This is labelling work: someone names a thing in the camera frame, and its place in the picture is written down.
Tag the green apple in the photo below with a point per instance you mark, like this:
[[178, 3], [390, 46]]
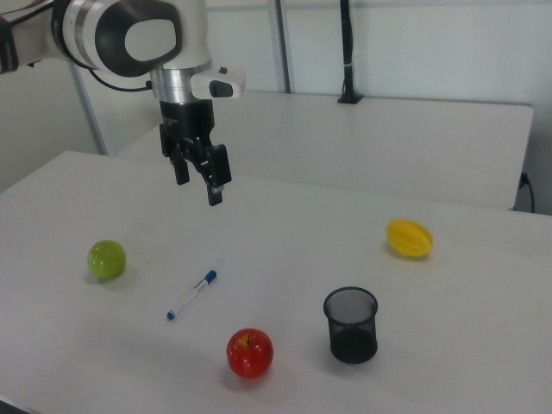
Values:
[[107, 260]]

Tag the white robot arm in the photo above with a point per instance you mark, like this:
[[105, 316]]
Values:
[[129, 39]]

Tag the black mesh pen cup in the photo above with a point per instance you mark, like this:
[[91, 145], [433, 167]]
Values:
[[351, 345]]

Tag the yellow starfruit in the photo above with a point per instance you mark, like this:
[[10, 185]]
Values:
[[409, 238]]

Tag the grey aluminium partition post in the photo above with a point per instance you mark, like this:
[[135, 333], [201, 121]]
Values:
[[282, 43], [88, 112]]

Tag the red apple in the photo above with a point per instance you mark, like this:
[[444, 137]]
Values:
[[250, 354]]

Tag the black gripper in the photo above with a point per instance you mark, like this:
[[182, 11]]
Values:
[[187, 118]]

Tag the white marker pen blue cap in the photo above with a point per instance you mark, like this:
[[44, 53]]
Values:
[[192, 295]]

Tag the black camera pole with base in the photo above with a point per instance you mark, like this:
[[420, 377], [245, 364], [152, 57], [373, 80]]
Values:
[[347, 43]]

